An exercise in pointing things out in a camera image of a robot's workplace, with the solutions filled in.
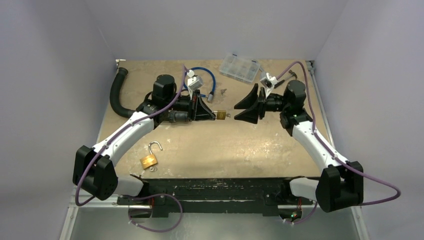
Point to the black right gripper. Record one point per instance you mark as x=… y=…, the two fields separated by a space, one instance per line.
x=261 y=105

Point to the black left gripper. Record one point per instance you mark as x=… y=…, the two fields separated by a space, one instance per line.
x=197 y=110

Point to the small brass padlock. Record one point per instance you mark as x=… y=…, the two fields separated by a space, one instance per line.
x=221 y=114

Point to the cable lock keys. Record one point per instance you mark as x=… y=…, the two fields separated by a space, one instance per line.
x=222 y=91

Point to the large brass padlock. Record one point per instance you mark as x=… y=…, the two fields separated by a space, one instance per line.
x=150 y=161

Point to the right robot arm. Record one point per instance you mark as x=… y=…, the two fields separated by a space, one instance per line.
x=341 y=184

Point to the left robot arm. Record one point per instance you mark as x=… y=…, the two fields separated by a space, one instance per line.
x=94 y=167

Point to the clear plastic organizer box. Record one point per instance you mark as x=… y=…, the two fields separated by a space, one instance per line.
x=239 y=68

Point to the small black-handled hammer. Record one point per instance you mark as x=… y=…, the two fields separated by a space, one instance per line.
x=292 y=75

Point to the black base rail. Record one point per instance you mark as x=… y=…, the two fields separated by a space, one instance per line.
x=259 y=195

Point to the aluminium frame rail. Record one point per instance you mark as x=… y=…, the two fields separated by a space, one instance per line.
x=209 y=220

